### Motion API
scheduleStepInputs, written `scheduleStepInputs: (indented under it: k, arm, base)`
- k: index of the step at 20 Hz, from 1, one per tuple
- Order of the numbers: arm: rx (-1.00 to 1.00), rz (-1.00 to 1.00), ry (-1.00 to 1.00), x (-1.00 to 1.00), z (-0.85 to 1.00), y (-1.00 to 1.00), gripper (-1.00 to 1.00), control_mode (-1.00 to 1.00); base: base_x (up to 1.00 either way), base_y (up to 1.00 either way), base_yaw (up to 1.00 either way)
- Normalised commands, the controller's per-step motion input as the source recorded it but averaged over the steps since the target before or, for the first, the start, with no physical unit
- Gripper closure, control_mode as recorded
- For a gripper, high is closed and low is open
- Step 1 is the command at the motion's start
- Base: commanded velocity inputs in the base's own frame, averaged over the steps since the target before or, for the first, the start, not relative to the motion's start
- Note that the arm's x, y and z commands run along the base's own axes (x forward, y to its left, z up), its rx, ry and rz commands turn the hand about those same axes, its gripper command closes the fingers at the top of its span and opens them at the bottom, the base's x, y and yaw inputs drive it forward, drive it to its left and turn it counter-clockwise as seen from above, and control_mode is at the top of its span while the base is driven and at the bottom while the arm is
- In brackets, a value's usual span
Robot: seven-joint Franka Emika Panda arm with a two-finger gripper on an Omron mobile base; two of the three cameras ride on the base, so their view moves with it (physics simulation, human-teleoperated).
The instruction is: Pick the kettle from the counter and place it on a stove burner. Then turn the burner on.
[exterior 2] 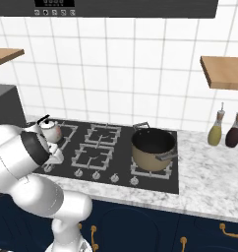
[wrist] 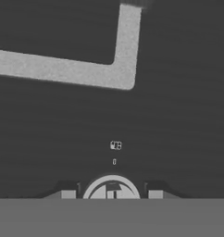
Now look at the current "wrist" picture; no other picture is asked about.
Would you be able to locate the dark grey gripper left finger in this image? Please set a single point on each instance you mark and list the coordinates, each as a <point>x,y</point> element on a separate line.
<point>68,193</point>

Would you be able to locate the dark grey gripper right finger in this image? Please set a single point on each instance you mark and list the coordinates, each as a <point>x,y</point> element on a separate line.
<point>155,193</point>

